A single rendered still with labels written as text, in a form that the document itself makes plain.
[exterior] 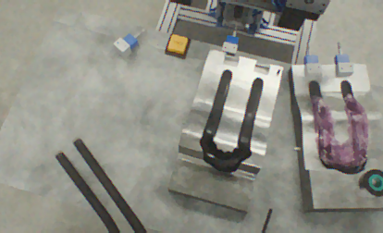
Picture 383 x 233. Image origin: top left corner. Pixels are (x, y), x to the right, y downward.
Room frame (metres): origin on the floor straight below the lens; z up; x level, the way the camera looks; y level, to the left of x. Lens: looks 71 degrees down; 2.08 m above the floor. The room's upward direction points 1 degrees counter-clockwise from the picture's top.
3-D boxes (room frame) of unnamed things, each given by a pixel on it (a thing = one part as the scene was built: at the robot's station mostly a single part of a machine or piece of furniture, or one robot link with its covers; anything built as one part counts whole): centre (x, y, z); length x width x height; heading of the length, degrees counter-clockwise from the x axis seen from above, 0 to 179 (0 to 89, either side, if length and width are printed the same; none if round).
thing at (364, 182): (0.19, -0.54, 0.93); 0.08 x 0.08 x 0.04
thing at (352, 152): (0.37, -0.48, 0.90); 0.26 x 0.18 x 0.08; 0
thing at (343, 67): (0.64, -0.54, 0.86); 0.13 x 0.05 x 0.05; 0
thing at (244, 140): (0.40, -0.14, 0.92); 0.35 x 0.16 x 0.09; 163
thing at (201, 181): (0.39, -0.12, 0.87); 0.50 x 0.26 x 0.14; 163
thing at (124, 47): (0.75, 0.21, 0.83); 0.13 x 0.05 x 0.05; 136
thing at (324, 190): (0.37, -0.49, 0.86); 0.50 x 0.26 x 0.11; 0
